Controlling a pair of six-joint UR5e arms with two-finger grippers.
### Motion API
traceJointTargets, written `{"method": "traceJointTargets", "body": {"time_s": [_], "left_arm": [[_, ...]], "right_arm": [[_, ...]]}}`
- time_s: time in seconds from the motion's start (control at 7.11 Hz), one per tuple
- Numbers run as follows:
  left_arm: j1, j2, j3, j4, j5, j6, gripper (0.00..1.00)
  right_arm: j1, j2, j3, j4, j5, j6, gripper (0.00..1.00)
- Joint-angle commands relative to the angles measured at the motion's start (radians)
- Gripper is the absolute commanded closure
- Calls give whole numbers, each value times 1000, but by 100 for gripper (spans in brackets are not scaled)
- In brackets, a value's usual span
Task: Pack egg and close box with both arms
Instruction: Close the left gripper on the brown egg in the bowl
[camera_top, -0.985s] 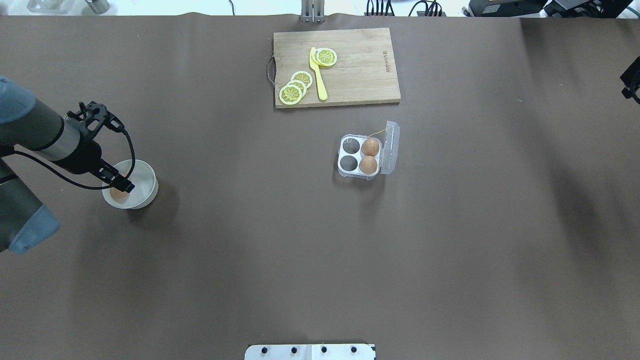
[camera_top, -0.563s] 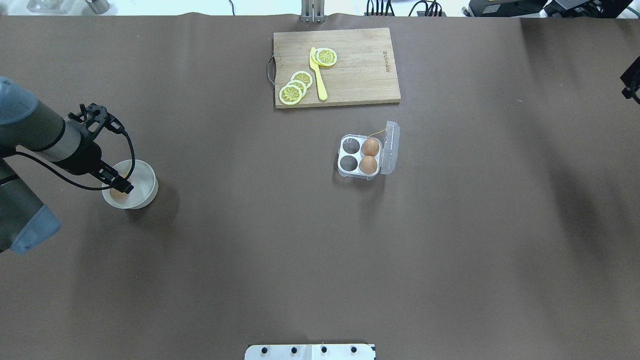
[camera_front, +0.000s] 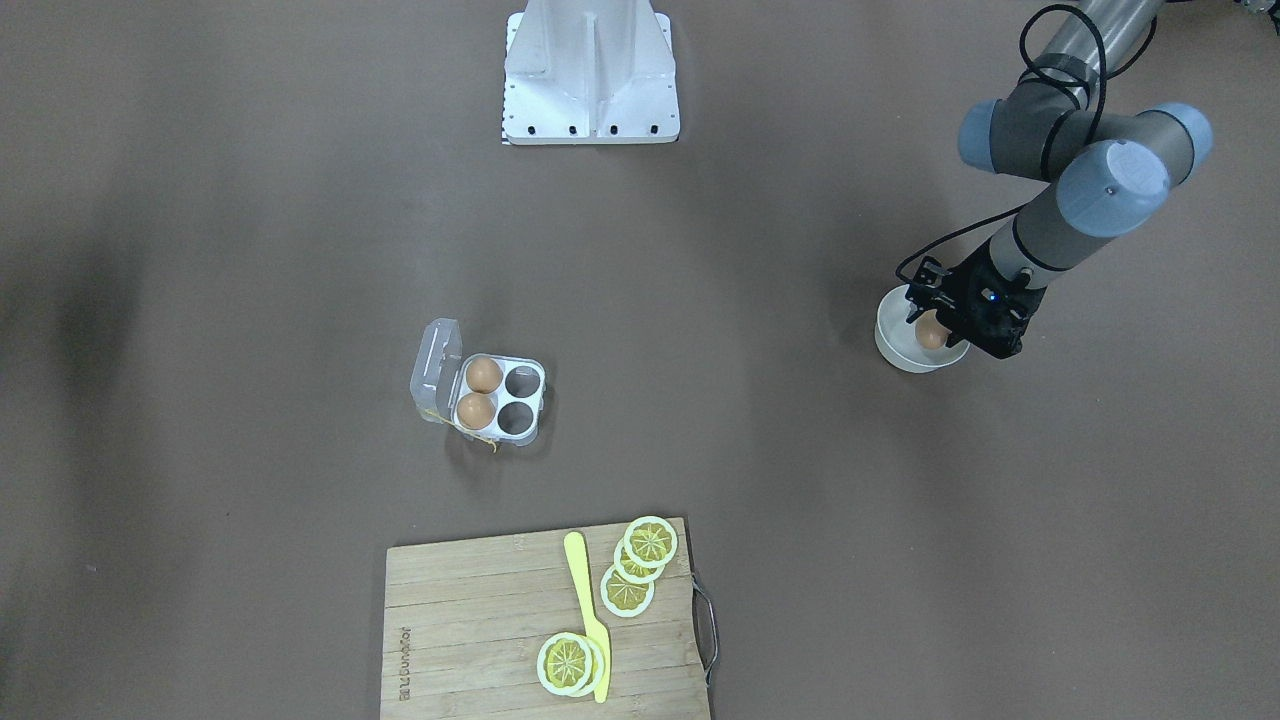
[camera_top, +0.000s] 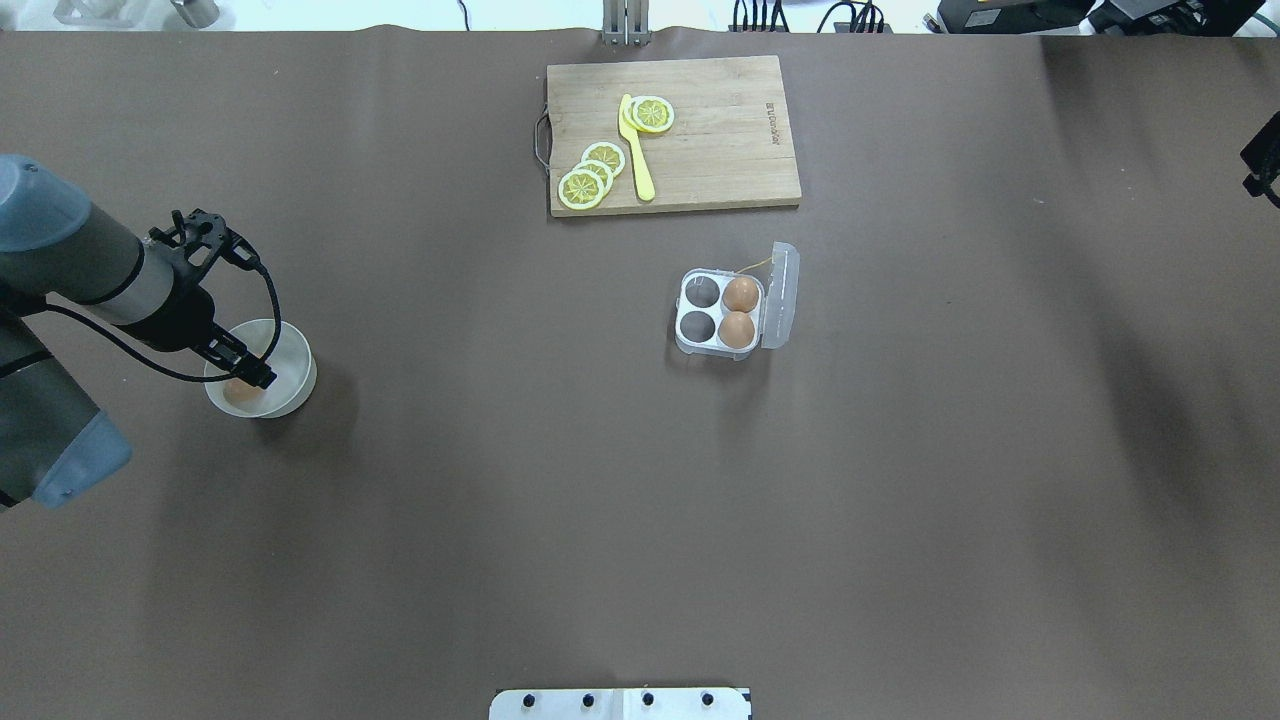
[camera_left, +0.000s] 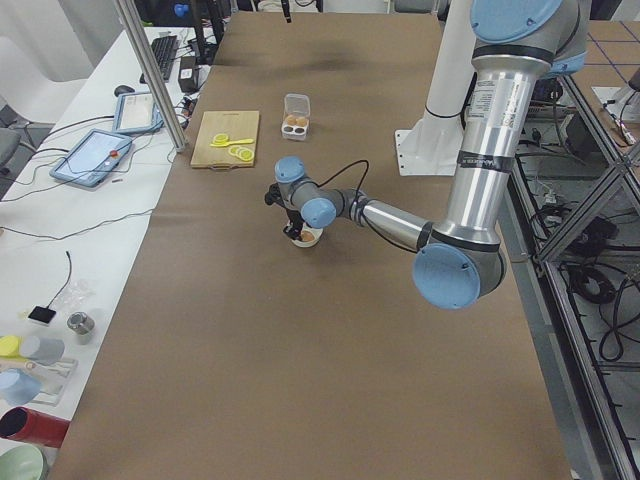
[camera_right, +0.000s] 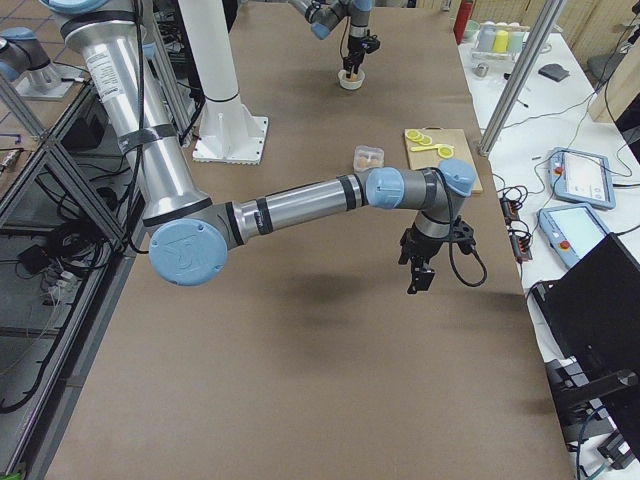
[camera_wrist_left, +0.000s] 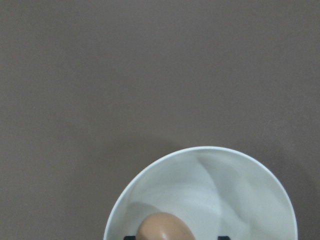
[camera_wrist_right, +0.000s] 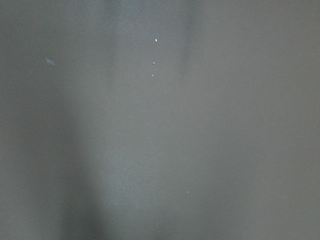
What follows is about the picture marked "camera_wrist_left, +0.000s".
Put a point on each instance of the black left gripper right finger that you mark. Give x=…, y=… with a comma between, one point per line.
x=223, y=238

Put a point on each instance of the white ceramic bowl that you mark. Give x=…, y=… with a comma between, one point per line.
x=215, y=191

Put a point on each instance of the brown egg from bowl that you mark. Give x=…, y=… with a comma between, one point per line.
x=163, y=226

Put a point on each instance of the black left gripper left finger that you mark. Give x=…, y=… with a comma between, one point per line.
x=130, y=237

